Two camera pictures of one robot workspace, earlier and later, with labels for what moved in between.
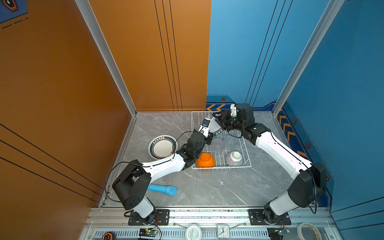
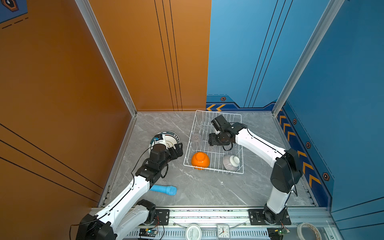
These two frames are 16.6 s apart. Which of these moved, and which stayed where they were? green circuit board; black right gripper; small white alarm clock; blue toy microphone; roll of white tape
Moved: black right gripper
Stayed: roll of white tape; small white alarm clock; blue toy microphone; green circuit board
